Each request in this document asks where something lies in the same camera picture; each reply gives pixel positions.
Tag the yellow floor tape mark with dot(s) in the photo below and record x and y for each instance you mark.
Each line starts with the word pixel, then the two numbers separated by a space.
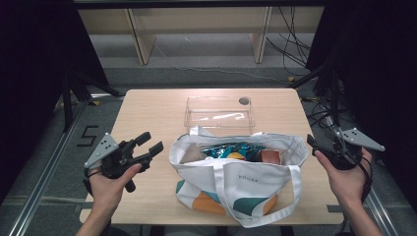
pixel 290 79

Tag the clear plastic tray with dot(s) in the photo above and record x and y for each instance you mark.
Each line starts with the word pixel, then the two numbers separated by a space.
pixel 219 114

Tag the white tote bag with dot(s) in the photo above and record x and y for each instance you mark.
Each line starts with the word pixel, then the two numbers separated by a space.
pixel 242 183

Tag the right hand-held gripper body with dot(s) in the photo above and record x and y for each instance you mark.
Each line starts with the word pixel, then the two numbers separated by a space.
pixel 344 157

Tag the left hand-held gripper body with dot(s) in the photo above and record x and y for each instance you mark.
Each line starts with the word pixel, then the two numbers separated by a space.
pixel 111 159

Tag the blue potato chips bag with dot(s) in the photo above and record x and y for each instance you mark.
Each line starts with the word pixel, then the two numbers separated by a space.
pixel 223 150

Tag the brown cookie box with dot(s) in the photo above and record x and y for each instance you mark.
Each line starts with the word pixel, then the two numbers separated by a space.
pixel 271 156

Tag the aluminium floor rail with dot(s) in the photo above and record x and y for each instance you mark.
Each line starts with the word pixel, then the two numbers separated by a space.
pixel 380 213
pixel 105 96
pixel 42 183

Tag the grey round table grommet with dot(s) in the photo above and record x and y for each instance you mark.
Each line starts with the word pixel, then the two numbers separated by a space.
pixel 244 100

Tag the black metal stand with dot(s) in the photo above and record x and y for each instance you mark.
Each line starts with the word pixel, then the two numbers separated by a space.
pixel 334 95
pixel 67 105

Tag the person's left hand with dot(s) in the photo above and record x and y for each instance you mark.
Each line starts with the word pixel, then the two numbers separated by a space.
pixel 106 193

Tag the beige wooden desk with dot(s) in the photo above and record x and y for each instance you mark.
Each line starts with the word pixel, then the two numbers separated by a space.
pixel 203 19

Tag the black curtain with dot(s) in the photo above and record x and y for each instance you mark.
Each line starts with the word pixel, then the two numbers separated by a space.
pixel 32 65
pixel 377 65

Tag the person's right hand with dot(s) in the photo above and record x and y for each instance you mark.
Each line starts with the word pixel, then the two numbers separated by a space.
pixel 347 185

